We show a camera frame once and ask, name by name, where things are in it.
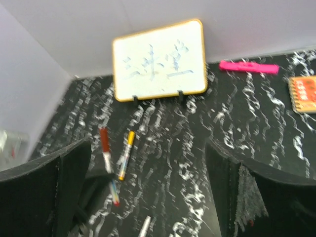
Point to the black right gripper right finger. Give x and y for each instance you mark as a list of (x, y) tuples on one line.
[(253, 199)]

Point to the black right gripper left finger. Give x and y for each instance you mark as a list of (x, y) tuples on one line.
[(39, 198)]

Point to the white pen red tip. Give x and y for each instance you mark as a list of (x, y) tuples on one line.
[(113, 189)]

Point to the white pen yellow tip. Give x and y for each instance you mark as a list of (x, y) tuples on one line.
[(123, 167)]

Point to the brown pen cap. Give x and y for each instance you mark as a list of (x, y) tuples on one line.
[(104, 139)]

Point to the yellow pen cap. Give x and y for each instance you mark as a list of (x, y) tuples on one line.
[(131, 138)]

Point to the white pen purple tip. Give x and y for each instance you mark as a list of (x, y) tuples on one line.
[(145, 227)]

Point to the orange spiral notebook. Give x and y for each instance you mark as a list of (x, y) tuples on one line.
[(302, 91)]

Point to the pink plastic clip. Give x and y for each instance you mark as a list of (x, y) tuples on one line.
[(249, 67)]

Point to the white board with yellow frame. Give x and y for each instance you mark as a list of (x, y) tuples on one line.
[(162, 62)]

